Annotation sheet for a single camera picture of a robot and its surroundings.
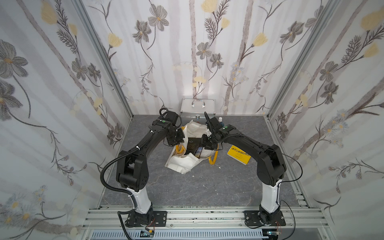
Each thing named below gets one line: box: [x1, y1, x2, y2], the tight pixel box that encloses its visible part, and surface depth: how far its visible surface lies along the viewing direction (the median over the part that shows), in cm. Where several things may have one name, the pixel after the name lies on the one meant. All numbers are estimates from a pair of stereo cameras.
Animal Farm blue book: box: [194, 146, 203, 159], surface depth 92 cm
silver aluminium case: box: [180, 98, 217, 125], surface depth 108 cm
